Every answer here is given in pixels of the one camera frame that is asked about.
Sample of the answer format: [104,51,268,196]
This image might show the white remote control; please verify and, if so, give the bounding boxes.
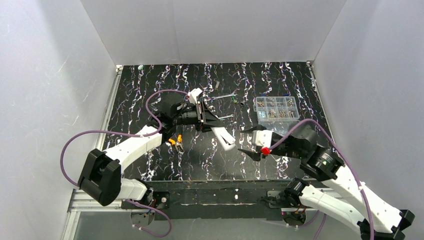
[211,127,236,151]

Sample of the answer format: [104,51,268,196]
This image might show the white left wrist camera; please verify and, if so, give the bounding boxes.
[187,88,203,104]

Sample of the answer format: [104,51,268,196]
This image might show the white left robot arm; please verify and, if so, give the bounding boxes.
[77,101,235,206]

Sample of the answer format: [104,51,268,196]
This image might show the silver wrench upper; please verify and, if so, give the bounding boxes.
[210,93,237,101]

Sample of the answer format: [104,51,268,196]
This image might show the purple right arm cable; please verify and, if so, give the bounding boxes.
[264,118,377,240]

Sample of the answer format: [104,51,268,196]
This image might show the aluminium frame rail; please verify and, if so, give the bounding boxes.
[61,65,124,240]

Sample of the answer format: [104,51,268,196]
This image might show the orange handled pliers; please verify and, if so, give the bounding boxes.
[166,133,185,153]

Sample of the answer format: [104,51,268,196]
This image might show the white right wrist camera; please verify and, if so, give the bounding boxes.
[252,130,273,155]

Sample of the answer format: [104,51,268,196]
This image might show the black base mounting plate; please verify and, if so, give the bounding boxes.
[120,179,332,222]

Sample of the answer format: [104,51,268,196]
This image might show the clear plastic screw organizer box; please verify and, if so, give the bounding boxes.
[253,96,300,124]

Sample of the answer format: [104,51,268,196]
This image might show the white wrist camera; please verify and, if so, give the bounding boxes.
[187,88,203,104]
[252,130,273,155]

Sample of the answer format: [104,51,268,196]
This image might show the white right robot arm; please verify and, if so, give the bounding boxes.
[245,123,415,240]

